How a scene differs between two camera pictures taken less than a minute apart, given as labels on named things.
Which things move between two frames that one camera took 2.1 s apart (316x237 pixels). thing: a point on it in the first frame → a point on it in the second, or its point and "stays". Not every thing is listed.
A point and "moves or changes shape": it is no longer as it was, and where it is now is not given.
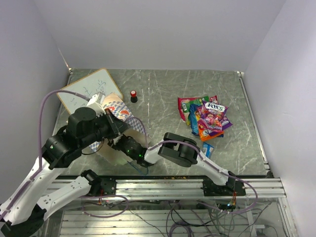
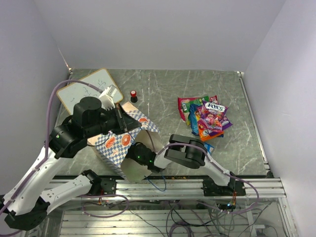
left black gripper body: x=114 y=131 → x=120 y=119
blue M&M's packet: x=208 y=150 stays
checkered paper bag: x=113 y=103 moves or changes shape
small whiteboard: x=99 y=81 stays
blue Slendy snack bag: x=194 y=123 stays
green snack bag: x=186 y=105 stays
